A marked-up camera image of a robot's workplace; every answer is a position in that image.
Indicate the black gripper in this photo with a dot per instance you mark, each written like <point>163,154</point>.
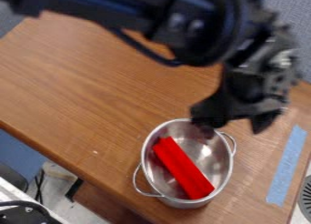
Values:
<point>244,97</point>

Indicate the silver metal pot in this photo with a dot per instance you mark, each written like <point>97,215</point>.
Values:
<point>211,150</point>

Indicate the red rectangular block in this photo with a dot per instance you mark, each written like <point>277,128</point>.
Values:
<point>182,168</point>

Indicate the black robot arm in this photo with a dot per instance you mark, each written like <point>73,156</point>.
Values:
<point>237,33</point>

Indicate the blue tape strip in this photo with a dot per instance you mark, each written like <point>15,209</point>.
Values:
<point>281,183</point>

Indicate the grey fan grille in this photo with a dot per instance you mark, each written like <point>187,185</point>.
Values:
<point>305,198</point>

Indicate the black device with handle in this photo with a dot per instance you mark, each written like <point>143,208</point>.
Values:
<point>25,212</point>

